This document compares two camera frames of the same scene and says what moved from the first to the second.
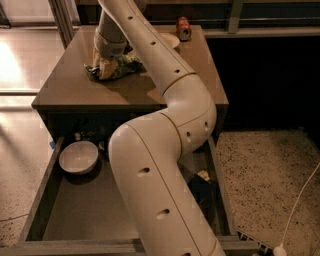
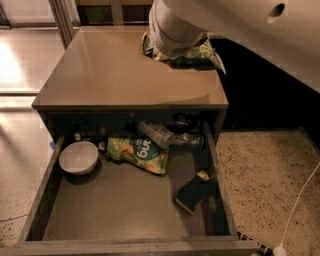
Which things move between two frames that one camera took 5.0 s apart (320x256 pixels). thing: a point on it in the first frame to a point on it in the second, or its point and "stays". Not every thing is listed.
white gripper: (109, 47) to (170, 45)
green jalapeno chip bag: (126, 64) to (203, 57)
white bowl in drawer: (78, 157) stays
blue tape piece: (52, 144) stays
